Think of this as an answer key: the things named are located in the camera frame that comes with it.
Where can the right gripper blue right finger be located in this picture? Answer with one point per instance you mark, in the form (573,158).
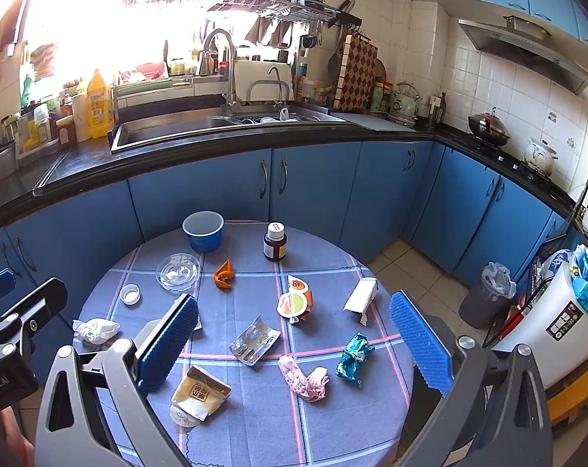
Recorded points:
(494,402)

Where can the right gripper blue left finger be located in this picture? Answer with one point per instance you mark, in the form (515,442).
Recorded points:
(73,429)

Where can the tan paper packet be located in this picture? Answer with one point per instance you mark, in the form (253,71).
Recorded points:
(197,397)

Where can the white round bottle cap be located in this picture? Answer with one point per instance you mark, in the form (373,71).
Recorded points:
(130,294)

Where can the clear plastic round lid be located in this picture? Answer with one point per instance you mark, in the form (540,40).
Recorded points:
(178,272)

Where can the silver blister pill pack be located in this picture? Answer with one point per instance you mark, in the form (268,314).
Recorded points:
(254,342)

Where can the teal wrapper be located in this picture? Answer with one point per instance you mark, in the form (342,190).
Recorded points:
(353,357)

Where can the blue plastic cup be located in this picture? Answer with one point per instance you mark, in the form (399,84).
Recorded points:
(204,230)

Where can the orange yellow snack wrapper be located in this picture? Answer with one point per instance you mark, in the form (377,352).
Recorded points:
(296,303)

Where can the white paper carton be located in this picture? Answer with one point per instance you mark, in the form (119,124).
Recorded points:
(361,298)

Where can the pink wrapper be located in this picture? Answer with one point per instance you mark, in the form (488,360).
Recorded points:
(310,388)

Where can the brown medicine bottle white cap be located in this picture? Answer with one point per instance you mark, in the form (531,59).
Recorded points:
(274,242)

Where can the grey trash bin with bag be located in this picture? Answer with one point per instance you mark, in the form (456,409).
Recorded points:
(492,292)

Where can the steel kitchen sink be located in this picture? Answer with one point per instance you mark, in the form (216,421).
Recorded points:
(157,129)

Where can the white cylindrical appliance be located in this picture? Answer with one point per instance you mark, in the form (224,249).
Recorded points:
(555,329)

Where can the blue wet wipes pack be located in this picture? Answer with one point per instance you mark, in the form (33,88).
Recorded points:
(578,268)

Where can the blue checked tablecloth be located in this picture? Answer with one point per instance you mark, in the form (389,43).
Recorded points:
(263,423)

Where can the yellow detergent bottle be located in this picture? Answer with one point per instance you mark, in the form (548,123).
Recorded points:
(99,106)

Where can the white ceramic pot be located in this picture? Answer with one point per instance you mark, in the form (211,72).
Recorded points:
(540,157)

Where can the black wok with lid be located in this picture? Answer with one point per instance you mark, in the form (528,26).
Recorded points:
(488,127)

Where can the green kettle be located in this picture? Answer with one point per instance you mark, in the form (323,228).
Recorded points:
(403,101)

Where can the checkered cutting board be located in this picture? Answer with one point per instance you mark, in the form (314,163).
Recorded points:
(355,74)

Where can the range hood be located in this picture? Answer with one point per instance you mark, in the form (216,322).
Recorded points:
(527,51)

